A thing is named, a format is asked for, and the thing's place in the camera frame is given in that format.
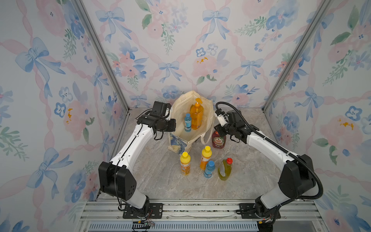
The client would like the dark red soap bottle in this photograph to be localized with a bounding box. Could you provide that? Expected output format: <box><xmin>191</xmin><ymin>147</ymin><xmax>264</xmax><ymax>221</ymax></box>
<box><xmin>212</xmin><ymin>130</ymin><xmax>226</xmax><ymax>149</ymax></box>

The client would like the cream canvas shopping bag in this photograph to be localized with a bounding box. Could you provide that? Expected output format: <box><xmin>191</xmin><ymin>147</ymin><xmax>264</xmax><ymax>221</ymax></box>
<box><xmin>168</xmin><ymin>90</ymin><xmax>214</xmax><ymax>155</ymax></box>

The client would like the small blue bottle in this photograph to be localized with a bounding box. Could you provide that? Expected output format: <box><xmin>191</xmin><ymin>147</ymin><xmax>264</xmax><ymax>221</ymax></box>
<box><xmin>184</xmin><ymin>113</ymin><xmax>192</xmax><ymax>132</ymax></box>
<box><xmin>204</xmin><ymin>160</ymin><xmax>215</xmax><ymax>179</ymax></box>

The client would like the orange pump soap bottle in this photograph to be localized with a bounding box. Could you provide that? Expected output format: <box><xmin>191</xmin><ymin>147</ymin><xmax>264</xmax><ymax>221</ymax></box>
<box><xmin>190</xmin><ymin>98</ymin><xmax>204</xmax><ymax>130</ymax></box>

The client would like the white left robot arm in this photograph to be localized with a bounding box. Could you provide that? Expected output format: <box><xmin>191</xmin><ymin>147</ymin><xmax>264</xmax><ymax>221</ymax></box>
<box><xmin>98</xmin><ymin>115</ymin><xmax>176</xmax><ymax>209</ymax></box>

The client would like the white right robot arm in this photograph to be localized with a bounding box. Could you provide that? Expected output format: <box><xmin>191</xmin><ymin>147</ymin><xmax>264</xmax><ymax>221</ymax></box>
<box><xmin>215</xmin><ymin>110</ymin><xmax>323</xmax><ymax>218</ymax></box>

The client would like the green soap bottle red cap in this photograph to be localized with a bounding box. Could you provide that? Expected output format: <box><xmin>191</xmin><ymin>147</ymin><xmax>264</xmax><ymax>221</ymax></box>
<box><xmin>218</xmin><ymin>158</ymin><xmax>233</xmax><ymax>181</ymax></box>

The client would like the orange bottle yellow cap right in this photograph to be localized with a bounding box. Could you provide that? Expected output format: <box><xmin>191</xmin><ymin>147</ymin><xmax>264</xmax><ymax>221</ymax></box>
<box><xmin>200</xmin><ymin>146</ymin><xmax>212</xmax><ymax>170</ymax></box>

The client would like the orange bottle yellow cap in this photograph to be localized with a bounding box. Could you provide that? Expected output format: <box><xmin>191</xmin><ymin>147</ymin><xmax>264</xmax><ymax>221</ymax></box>
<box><xmin>200</xmin><ymin>146</ymin><xmax>212</xmax><ymax>170</ymax></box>
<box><xmin>180</xmin><ymin>152</ymin><xmax>191</xmax><ymax>176</ymax></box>

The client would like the orange bottle yellow cap left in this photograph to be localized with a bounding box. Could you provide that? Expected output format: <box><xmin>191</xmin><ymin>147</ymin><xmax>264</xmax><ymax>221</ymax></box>
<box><xmin>180</xmin><ymin>152</ymin><xmax>191</xmax><ymax>176</ymax></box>

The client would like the small blue bottle front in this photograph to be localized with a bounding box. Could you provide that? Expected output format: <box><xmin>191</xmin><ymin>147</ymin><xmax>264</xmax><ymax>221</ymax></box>
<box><xmin>204</xmin><ymin>160</ymin><xmax>215</xmax><ymax>179</ymax></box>

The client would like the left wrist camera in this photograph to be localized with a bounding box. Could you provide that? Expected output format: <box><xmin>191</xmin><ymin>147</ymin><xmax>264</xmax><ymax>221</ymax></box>
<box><xmin>149</xmin><ymin>101</ymin><xmax>172</xmax><ymax>119</ymax></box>

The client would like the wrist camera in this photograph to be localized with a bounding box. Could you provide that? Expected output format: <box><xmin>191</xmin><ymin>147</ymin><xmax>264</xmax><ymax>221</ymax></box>
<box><xmin>214</xmin><ymin>110</ymin><xmax>228</xmax><ymax>127</ymax></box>
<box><xmin>149</xmin><ymin>101</ymin><xmax>172</xmax><ymax>119</ymax></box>

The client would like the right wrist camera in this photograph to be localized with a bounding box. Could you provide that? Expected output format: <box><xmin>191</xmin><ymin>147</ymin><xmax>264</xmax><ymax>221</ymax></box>
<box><xmin>214</xmin><ymin>110</ymin><xmax>228</xmax><ymax>127</ymax></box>

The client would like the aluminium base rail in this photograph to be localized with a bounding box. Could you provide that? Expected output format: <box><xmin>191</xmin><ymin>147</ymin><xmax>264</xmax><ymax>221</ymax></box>
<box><xmin>75</xmin><ymin>198</ymin><xmax>329</xmax><ymax>232</ymax></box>

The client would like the aluminium corner post left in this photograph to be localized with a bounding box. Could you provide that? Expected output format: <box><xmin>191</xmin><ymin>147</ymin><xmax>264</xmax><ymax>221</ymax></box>
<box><xmin>71</xmin><ymin>0</ymin><xmax>129</xmax><ymax>113</ymax></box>

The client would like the aluminium corner post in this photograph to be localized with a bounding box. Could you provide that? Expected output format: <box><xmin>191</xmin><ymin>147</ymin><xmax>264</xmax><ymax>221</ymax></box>
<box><xmin>71</xmin><ymin>0</ymin><xmax>129</xmax><ymax>113</ymax></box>
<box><xmin>262</xmin><ymin>0</ymin><xmax>332</xmax><ymax>113</ymax></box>

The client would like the aluminium corner post right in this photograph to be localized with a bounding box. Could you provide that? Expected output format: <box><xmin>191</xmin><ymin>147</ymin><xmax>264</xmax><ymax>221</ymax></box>
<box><xmin>262</xmin><ymin>0</ymin><xmax>332</xmax><ymax>113</ymax></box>

